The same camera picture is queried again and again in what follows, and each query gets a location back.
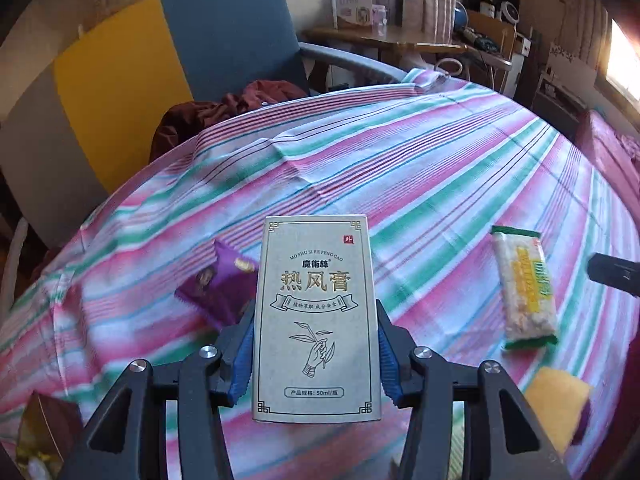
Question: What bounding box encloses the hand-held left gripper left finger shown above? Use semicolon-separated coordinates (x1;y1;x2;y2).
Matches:
60;300;258;480

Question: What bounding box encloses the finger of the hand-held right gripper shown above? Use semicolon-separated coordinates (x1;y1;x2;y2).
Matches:
587;254;640;298

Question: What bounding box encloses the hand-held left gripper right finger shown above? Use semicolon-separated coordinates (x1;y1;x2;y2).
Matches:
375;300;573;480

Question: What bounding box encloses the grey-green ointment box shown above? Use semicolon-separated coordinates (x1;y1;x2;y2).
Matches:
251;215;382;423

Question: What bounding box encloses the green-edged cracker packet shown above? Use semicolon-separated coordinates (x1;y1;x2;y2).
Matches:
490;225;559;352

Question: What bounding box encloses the gold tin box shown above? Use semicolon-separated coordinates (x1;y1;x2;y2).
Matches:
14;391;85;480

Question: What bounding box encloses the purple snack packet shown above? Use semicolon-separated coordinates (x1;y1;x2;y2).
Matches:
174;239;261;331

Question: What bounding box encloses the yellow sponge piece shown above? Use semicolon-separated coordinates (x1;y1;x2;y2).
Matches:
522;366;593;453

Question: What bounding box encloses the striped tablecloth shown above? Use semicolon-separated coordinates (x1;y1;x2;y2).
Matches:
0;67;640;480

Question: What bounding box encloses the dark red cloth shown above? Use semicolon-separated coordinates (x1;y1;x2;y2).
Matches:
150;79;311;161

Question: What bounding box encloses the wooden side desk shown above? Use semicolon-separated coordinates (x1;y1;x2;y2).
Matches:
302;24;513;71

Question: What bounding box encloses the grey yellow blue armchair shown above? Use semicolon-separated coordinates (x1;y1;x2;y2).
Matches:
0;0;411;251

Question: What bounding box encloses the white product box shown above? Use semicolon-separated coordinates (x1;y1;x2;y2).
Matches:
331;0;375;31

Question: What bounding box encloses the white cable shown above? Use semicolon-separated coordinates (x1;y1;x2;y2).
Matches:
432;57;468;81

